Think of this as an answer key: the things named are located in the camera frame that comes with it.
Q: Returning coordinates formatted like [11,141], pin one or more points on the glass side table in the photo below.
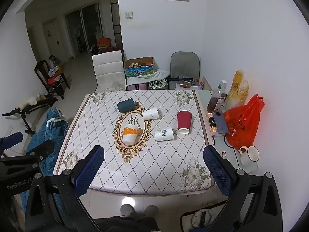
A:
[228,151]

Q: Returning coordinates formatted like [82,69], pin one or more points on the white round device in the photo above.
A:
[198,220]

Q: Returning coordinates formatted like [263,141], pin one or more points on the white padded chair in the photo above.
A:
[108,67]

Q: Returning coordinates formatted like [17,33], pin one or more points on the small photo card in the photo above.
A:
[224,155]

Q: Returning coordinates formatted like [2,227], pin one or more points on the white cloth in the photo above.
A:
[157,76]

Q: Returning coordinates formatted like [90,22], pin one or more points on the black folding stand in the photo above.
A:
[26,123]

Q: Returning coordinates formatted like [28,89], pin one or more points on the grey office chair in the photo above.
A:
[184,64]

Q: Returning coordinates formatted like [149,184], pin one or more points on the wall switch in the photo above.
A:
[128,15]

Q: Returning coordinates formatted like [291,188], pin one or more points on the person's legs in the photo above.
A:
[125,224]

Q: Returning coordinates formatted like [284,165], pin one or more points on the small brown box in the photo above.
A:
[186,84]

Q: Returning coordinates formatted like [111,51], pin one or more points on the orange plastic bag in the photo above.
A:
[243,123]

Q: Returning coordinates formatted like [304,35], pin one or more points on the grey slipper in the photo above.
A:
[151,210]
[127,210]

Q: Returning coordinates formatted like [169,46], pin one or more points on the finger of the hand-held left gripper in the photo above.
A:
[41,149]
[13,139]

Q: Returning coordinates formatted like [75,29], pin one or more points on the dark wooden chair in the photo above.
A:
[42,71]

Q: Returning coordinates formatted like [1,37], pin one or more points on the person's left forearm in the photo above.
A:
[13,212]

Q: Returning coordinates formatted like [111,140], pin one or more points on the printed cardboard box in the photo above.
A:
[138,71]

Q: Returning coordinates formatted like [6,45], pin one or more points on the orange and white cup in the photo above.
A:
[130,135]

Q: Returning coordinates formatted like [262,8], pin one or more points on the white leaf-print paper cup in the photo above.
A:
[164,134]

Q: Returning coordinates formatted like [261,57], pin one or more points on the sliding glass door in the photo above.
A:
[84,26]

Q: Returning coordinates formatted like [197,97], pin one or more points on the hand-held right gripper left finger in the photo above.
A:
[88,174]

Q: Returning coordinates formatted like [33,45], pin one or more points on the yellow snack bag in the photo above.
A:
[237,89]

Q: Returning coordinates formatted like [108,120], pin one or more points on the floral diamond-pattern tablecloth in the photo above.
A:
[169,164]

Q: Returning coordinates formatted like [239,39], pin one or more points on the red paper cup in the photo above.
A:
[184,122]

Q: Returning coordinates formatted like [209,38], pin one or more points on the black and white patterned bag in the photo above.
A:
[158,84]

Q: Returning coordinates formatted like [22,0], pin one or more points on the dark teal case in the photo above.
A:
[126,105]

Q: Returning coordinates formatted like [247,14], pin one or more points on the plain white paper cup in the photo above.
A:
[151,114]

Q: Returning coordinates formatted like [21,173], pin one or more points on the clear plastic bottle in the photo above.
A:
[217,99]

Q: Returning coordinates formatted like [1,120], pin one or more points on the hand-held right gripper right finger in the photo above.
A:
[217,172]

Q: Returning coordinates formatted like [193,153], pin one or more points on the white enamel mug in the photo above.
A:
[251,156]

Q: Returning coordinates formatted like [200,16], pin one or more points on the clothes pile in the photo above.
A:
[54,76]

